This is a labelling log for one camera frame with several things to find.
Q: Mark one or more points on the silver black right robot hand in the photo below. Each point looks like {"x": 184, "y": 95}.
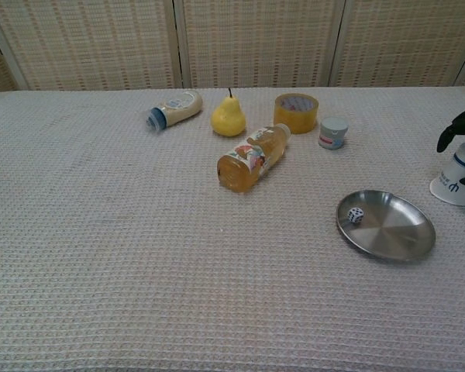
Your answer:
{"x": 463, "y": 122}

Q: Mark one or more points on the yellow pear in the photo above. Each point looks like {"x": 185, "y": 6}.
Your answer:
{"x": 228, "y": 120}

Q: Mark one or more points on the beige woven tablecloth with fringe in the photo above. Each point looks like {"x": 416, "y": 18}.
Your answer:
{"x": 120, "y": 252}

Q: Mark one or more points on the amber juice bottle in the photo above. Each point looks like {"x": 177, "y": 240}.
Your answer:
{"x": 252, "y": 159}

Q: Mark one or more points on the small white lidded jar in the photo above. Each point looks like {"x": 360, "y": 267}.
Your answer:
{"x": 333, "y": 133}

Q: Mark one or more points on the mayonnaise squeeze bottle blue cap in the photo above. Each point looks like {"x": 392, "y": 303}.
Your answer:
{"x": 182, "y": 108}

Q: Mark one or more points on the white paper cup blue print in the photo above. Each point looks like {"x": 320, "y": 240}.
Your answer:
{"x": 445, "y": 194}

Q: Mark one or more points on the brown packing tape roll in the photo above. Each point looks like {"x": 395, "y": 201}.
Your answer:
{"x": 294, "y": 121}

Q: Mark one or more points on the silver metal plate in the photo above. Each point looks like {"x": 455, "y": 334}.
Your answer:
{"x": 395, "y": 232}

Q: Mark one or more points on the small white die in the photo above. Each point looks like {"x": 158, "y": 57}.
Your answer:
{"x": 355, "y": 215}

